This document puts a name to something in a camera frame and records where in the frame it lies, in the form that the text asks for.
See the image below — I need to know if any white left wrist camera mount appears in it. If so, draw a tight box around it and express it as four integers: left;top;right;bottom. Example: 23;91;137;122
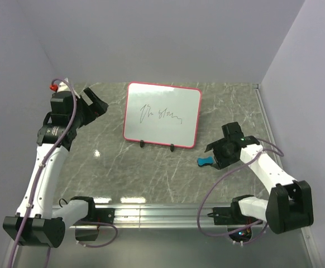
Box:
50;78;80;98

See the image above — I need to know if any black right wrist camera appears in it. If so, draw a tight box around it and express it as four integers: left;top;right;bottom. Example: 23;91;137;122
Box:
222;122;244;138

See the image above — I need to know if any pink framed whiteboard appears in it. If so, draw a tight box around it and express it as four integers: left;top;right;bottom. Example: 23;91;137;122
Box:
123;82;202;149

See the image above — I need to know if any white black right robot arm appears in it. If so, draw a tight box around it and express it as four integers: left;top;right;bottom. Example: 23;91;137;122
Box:
206;135;314;234

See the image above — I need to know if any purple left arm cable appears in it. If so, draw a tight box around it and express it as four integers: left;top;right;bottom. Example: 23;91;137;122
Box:
3;78;118;268

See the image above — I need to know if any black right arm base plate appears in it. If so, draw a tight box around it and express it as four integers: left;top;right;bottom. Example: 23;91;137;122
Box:
207;207;259;226

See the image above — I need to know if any aluminium side rail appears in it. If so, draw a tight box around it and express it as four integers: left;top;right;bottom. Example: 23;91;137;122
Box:
253;83;324;268

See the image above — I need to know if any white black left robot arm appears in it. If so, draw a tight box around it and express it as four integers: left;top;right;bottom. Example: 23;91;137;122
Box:
3;88;108;248

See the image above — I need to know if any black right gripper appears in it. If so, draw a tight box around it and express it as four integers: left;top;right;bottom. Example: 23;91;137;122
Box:
205;137;238;170

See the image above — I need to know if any aluminium mounting rail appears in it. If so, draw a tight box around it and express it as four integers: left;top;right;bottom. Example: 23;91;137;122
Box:
50;203;264;229

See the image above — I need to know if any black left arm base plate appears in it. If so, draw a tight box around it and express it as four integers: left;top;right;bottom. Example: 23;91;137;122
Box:
76;207;115;225

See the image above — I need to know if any blue whiteboard eraser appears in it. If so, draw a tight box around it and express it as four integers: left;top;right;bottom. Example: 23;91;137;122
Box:
197;156;214;167

